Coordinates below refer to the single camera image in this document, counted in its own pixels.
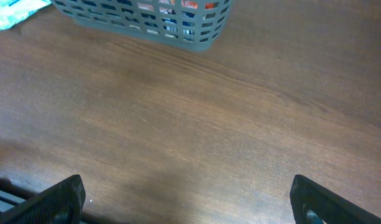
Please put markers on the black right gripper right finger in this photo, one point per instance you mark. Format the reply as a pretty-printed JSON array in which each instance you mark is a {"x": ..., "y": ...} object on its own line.
[{"x": 312, "y": 203}]

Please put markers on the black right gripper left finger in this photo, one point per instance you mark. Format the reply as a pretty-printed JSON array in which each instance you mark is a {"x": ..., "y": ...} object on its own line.
[{"x": 61, "y": 203}]

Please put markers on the light green wipes pack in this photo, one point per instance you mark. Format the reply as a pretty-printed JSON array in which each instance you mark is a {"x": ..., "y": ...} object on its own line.
[{"x": 13, "y": 12}]

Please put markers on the grey plastic basket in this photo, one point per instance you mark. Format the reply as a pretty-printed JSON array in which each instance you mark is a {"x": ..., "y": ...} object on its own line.
[{"x": 116, "y": 16}]

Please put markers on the blue tissue pack box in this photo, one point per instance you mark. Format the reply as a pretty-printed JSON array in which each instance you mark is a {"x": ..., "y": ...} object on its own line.
[{"x": 194, "y": 22}]

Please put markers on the grey slatted base edge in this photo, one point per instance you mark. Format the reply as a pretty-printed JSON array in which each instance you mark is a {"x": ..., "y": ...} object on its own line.
[{"x": 9, "y": 198}]

